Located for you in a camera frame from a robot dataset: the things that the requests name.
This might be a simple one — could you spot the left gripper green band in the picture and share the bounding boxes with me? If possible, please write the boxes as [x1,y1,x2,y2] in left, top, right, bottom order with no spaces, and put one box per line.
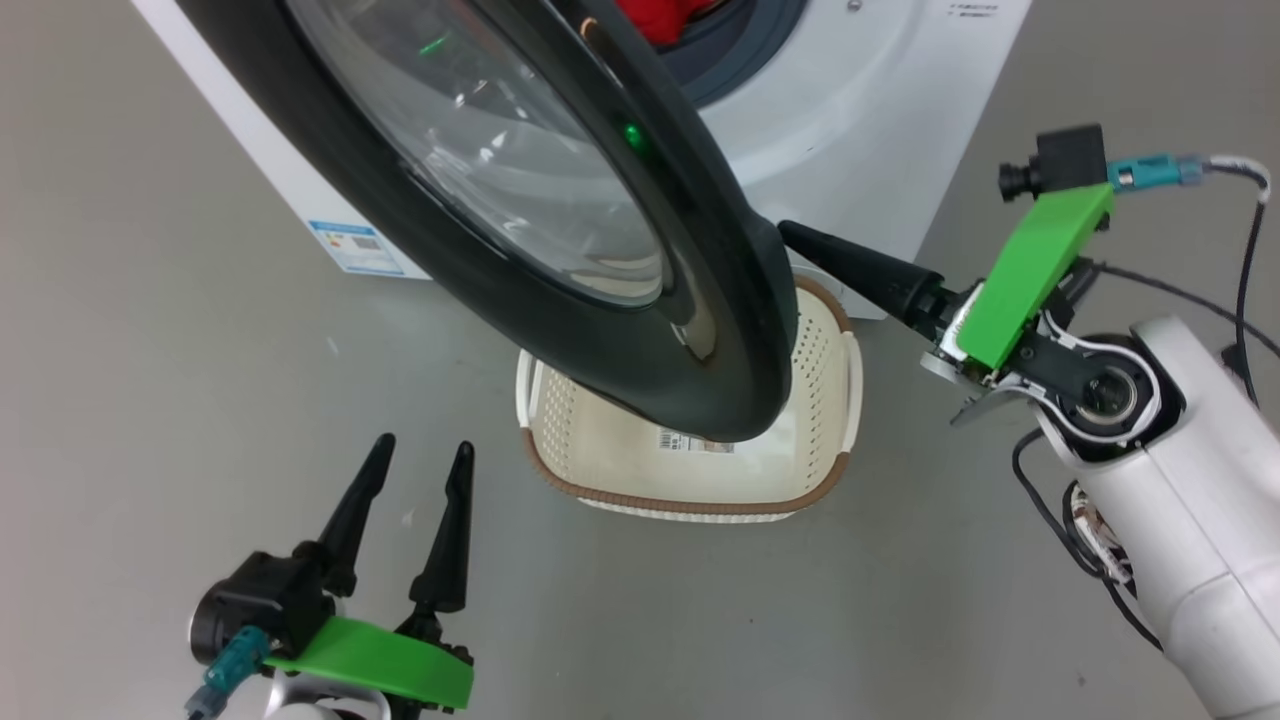
[262,433,476,720]

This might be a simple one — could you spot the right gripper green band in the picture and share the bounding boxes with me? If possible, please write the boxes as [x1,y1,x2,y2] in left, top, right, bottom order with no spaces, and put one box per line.
[778,183,1116,426]

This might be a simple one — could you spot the black glass washing machine door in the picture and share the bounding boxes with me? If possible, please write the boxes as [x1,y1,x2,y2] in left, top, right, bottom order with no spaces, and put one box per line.
[175,0,801,444]

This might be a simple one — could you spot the red clothes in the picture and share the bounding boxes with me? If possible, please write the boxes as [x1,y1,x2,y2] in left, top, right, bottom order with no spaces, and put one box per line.
[612,0,723,47]

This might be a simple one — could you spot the white washing machine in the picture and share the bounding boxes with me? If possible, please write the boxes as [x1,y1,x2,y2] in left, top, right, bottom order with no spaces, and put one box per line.
[130,0,1031,321]

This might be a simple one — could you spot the cream basket with brown rim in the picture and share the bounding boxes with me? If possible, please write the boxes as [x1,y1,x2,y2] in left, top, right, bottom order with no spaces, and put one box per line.
[515,275,864,523]

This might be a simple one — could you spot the printed basket label sticker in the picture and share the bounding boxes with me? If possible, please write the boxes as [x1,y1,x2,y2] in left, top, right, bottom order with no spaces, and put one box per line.
[657,428,736,456]

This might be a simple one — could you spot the blue energy label sticker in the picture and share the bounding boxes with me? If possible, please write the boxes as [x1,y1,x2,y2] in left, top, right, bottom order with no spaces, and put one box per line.
[308,220,406,278]

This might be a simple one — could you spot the left camera cable teal plug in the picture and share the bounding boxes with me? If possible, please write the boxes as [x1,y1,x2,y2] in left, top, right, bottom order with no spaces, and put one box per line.
[185,625,273,720]

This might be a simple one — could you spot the camera cable teal plug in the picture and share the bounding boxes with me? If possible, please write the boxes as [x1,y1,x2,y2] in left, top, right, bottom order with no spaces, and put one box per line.
[1107,150,1273,401]
[185,625,273,720]

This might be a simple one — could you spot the right camera cable teal plug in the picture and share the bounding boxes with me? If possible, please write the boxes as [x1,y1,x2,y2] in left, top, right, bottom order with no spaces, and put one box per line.
[1107,150,1273,401]

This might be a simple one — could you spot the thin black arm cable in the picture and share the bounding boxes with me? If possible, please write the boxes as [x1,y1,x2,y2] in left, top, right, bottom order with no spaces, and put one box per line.
[1095,262,1280,357]

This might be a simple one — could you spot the black cable bundle at arm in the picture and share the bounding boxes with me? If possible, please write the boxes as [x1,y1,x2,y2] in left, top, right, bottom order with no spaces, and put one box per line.
[1012,428,1166,651]

